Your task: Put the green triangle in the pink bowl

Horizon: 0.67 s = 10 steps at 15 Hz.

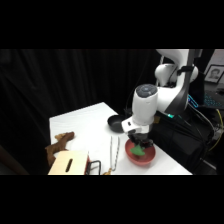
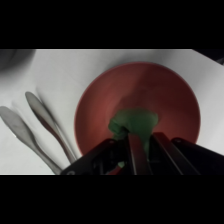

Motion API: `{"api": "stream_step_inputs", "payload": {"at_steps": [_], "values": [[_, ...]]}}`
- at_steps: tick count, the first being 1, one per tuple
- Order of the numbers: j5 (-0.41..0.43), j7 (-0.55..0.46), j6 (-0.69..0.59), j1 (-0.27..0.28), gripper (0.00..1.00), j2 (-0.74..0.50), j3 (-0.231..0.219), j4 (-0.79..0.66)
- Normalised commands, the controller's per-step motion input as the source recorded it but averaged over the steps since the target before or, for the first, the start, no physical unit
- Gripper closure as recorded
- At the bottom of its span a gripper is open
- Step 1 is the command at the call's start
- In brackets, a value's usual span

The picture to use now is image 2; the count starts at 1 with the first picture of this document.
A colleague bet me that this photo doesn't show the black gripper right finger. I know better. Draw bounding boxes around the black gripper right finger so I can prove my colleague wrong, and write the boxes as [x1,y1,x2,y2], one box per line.
[152,131,201,175]

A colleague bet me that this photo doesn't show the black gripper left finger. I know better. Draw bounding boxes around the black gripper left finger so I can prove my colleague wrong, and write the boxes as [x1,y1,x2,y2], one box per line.
[123,132,154,175]

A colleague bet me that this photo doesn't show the green triangle block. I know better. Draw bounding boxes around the green triangle block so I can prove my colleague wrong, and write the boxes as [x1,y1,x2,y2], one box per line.
[107,107,160,168]

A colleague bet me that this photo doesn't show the pink bowl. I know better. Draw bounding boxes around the pink bowl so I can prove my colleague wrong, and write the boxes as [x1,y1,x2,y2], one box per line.
[73,61,202,162]

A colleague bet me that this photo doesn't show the black bowl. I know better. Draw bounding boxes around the black bowl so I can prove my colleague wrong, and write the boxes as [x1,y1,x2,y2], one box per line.
[0,49,36,73]

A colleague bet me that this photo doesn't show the metal tongs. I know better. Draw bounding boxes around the metal tongs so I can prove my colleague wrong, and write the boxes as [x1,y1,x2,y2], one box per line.
[0,91,80,175]

